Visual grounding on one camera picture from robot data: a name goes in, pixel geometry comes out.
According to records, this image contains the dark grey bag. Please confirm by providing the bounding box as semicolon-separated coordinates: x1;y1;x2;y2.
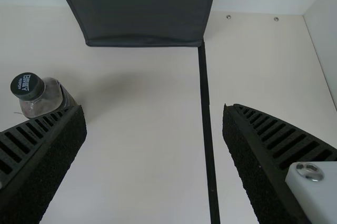
51;0;221;48

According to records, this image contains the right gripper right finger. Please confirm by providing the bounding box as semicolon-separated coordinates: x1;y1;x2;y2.
222;103;337;224

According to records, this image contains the black strip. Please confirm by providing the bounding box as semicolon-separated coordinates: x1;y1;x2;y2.
197;40;221;224

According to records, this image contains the dark coffee bottle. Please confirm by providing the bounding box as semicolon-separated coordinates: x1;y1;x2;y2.
9;72;77;120

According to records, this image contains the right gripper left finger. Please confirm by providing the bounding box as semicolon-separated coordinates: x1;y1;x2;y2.
0;104;88;224

